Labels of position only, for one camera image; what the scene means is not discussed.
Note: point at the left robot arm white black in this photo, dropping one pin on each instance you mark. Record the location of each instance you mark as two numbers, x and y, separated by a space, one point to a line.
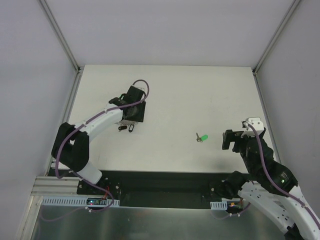
72 143

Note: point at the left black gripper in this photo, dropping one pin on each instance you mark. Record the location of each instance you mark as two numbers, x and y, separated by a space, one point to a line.
139 114

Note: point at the right aluminium frame post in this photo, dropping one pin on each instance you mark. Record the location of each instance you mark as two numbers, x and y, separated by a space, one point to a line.
277 34

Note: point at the metal disc keyring organizer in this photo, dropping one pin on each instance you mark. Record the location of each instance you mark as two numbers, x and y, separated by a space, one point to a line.
125 122

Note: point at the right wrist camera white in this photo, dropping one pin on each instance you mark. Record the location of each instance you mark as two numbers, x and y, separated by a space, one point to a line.
252 123

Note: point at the black tag key on ring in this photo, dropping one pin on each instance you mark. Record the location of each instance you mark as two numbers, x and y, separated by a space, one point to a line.
122 127

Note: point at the left aluminium frame post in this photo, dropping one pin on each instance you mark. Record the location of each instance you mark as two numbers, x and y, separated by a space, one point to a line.
59 34

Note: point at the right slotted cable duct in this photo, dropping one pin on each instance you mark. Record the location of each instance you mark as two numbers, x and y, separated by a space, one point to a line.
219 205

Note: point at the aluminium frame post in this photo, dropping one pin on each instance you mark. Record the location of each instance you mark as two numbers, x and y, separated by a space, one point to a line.
59 34
277 34

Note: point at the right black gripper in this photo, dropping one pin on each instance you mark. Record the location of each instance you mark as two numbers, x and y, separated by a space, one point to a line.
233 139

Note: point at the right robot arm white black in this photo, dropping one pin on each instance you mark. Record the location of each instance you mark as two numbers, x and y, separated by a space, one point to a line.
294 217

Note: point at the left slotted cable duct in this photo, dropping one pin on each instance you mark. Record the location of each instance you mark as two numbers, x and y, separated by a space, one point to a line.
65 201

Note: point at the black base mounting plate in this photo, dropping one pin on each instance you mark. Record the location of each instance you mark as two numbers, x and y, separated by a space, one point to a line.
151 189

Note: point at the slotted cable duct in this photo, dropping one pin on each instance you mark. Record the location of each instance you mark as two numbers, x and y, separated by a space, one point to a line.
65 201
219 205

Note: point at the loose key green tag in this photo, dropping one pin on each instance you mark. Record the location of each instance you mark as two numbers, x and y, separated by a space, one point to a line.
202 138

